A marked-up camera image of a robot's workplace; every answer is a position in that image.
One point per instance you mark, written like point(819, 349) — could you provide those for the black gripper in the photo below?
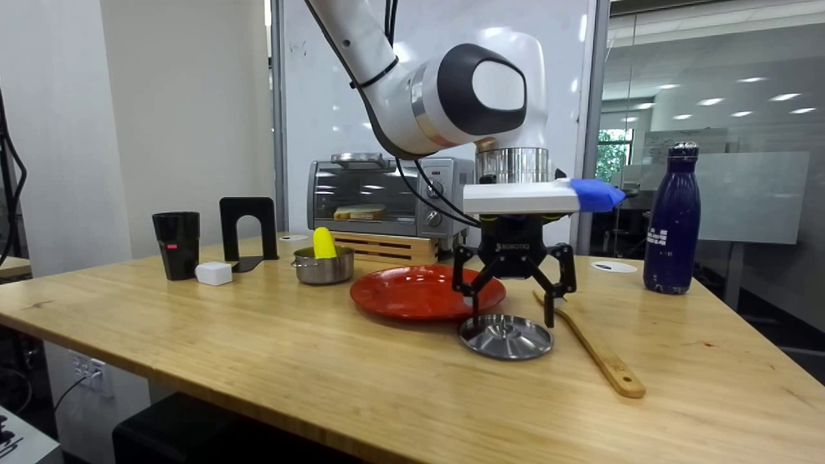
point(515, 245)

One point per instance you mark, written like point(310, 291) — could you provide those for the small wooden pallet stand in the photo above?
point(387, 248)

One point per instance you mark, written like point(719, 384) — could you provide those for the round silver metal lid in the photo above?
point(506, 338)

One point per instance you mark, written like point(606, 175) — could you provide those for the large whiteboard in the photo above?
point(336, 112)

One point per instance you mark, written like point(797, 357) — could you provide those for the silver toaster oven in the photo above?
point(351, 197)

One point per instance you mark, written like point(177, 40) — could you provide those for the red plate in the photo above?
point(404, 294)

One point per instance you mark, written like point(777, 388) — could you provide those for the black cup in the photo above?
point(177, 245)

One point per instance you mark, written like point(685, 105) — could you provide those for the dark blue water bottle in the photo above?
point(673, 232)

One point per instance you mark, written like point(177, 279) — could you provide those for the flat white round coaster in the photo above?
point(615, 270)

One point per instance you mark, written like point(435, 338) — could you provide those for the black metal bookend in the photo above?
point(229, 232)

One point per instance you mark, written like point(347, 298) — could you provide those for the white wall power outlet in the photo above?
point(91, 369)

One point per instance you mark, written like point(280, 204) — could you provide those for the small white box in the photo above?
point(215, 273)

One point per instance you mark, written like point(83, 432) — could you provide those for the small steel pot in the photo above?
point(324, 270)

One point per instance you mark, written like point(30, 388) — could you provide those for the frosted glass board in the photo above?
point(748, 197)

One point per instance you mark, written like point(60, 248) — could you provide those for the wooden fork spatula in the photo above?
point(603, 355)

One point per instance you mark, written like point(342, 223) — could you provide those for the yellow toy corn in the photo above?
point(324, 242)

